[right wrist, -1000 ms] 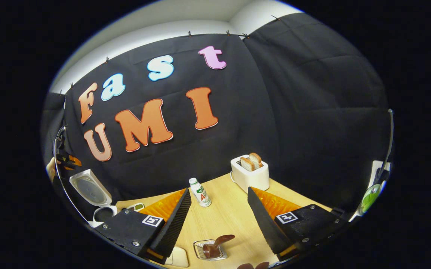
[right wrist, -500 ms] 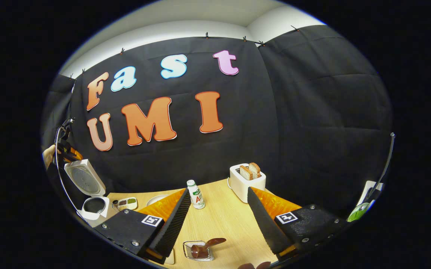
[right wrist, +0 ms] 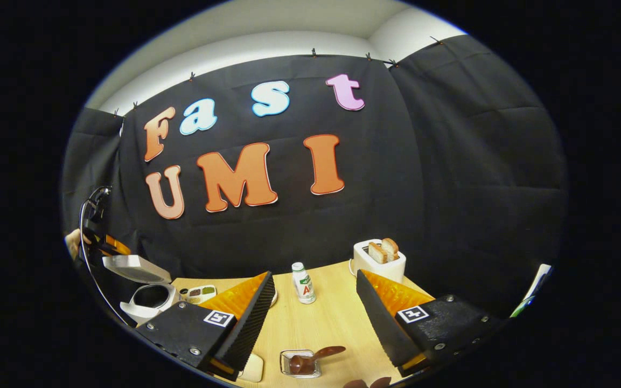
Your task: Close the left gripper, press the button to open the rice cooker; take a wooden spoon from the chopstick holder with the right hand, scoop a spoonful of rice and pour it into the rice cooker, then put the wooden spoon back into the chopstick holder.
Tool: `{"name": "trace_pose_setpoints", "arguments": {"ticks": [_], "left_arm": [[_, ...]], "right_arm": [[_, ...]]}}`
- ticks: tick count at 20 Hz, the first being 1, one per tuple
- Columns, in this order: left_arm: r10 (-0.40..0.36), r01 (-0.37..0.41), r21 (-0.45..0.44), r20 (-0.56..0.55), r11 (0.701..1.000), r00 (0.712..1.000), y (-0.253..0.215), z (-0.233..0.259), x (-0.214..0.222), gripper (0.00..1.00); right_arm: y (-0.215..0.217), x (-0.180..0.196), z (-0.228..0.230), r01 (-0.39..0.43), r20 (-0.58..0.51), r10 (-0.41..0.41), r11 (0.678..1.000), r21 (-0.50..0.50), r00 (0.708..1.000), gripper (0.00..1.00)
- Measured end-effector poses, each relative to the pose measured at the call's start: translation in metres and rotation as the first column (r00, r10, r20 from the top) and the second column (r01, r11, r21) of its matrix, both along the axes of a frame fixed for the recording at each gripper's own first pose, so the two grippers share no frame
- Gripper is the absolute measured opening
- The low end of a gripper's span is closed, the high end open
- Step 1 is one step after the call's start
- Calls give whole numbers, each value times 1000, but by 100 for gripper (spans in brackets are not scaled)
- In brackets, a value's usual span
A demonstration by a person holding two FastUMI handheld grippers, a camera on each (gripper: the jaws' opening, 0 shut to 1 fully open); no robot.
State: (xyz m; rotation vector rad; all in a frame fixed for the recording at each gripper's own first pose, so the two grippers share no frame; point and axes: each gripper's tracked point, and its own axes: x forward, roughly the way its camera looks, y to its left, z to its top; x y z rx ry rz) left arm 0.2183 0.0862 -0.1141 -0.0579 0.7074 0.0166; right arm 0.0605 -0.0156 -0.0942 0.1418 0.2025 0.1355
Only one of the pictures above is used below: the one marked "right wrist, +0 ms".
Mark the brown wooden spoon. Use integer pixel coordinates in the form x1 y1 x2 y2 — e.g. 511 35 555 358
289 345 346 376

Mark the white rice cooker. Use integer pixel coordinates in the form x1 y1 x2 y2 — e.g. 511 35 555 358
102 254 177 325

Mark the white printed board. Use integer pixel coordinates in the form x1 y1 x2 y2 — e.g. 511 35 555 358
510 263 553 318

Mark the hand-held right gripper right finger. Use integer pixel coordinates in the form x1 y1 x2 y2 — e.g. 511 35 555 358
356 269 505 376

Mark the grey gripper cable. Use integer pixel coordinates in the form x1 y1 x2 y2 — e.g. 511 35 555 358
78 186 130 327

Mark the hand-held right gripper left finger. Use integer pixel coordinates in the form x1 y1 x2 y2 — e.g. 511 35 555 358
135 271 277 380

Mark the black backdrop cloth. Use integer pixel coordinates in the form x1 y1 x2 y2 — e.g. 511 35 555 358
61 35 568 318

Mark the white toaster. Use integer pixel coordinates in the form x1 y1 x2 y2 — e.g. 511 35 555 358
349 239 407 283

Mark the white seasoning dish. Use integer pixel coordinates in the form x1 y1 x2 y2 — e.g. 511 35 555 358
179 285 218 305

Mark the white drink bottle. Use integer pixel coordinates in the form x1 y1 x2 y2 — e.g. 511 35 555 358
291 262 316 304

